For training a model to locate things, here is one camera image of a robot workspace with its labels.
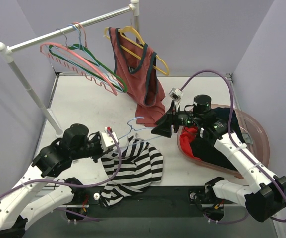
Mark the pink thick plastic hanger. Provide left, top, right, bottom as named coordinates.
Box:
left=39, top=28, right=118, bottom=96

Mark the black garment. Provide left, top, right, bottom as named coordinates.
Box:
left=189, top=111, right=245, bottom=171

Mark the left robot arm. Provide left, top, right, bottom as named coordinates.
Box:
left=0, top=123, right=119, bottom=238

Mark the rust red tank top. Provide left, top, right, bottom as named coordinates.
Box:
left=108, top=27, right=165, bottom=127

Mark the green plastic hanger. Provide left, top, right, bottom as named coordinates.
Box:
left=48, top=43, right=128, bottom=93

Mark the red garment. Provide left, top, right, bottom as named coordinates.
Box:
left=179, top=126, right=200, bottom=160

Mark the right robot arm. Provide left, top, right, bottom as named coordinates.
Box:
left=152, top=95, right=286, bottom=222

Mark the pink translucent laundry basket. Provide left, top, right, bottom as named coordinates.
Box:
left=177, top=109, right=270, bottom=179

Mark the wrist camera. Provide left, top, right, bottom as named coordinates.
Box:
left=169, top=88, right=183, bottom=103
left=100, top=127, right=119, bottom=152

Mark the light blue thin hanger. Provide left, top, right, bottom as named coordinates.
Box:
left=117, top=117, right=163, bottom=151

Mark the yellow plastic hanger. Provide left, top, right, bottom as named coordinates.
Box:
left=104, top=25, right=170, bottom=76

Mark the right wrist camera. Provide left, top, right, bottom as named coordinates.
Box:
left=169, top=88, right=183, bottom=103

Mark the white metal clothes rack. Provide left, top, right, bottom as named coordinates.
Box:
left=0, top=0, right=140, bottom=137

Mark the black white striped tank top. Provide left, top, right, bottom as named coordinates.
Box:
left=100, top=135, right=164, bottom=207

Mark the light blue wire hanger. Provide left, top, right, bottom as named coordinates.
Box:
left=68, top=23, right=124, bottom=93

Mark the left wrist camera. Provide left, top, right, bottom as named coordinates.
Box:
left=100, top=127, right=119, bottom=152

